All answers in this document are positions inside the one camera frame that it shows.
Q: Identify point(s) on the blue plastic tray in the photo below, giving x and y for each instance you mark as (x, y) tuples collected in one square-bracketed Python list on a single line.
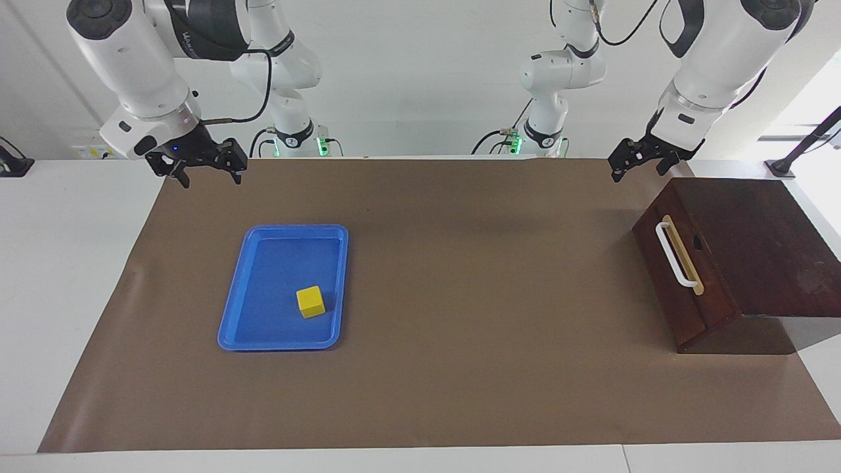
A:
[(263, 322)]

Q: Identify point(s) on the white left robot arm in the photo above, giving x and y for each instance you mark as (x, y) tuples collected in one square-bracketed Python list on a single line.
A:
[(716, 59)]

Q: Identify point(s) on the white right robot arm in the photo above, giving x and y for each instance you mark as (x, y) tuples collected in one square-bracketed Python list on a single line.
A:
[(131, 59)]

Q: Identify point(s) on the small black clamp mount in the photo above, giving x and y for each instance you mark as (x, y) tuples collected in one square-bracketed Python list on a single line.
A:
[(13, 165)]

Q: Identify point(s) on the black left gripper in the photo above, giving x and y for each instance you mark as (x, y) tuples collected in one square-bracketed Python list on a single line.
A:
[(660, 148)]

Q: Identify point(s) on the white wall outlet box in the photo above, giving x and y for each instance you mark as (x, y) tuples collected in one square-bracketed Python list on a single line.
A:
[(98, 144)]

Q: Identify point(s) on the yellow cube block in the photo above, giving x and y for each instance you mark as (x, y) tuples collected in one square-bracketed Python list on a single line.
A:
[(311, 302)]

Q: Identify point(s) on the black stand with angled pole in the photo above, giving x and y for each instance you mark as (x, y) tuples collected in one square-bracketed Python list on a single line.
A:
[(805, 141)]

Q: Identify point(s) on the dark brown wooden cabinet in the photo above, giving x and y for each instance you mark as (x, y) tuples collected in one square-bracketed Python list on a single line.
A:
[(769, 249)]

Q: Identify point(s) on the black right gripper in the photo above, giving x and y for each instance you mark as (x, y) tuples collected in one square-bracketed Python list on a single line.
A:
[(190, 148)]

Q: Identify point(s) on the brown paper table mat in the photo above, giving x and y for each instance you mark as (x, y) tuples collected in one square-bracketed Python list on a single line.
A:
[(460, 328)]

